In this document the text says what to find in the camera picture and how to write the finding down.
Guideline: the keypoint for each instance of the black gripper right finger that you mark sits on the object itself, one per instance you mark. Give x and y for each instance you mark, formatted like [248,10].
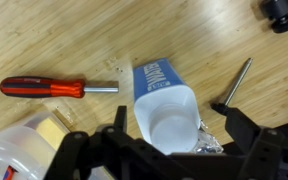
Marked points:
[241,129]

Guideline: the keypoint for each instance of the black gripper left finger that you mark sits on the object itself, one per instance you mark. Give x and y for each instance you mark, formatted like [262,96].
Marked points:
[120,121]

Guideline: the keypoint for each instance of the blue water bottle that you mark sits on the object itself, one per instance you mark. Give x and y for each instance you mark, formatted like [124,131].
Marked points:
[165,108]

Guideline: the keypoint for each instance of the clear plastic container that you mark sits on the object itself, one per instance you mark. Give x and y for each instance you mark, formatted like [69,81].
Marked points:
[28,146]

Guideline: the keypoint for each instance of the small black knob tool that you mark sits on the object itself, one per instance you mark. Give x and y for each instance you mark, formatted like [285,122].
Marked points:
[277,11]

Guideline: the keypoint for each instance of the black handled metal pin tool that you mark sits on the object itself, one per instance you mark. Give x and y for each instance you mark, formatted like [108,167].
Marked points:
[223,107]

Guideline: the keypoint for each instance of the red handled screwdriver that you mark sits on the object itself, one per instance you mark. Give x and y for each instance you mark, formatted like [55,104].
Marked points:
[42,87]

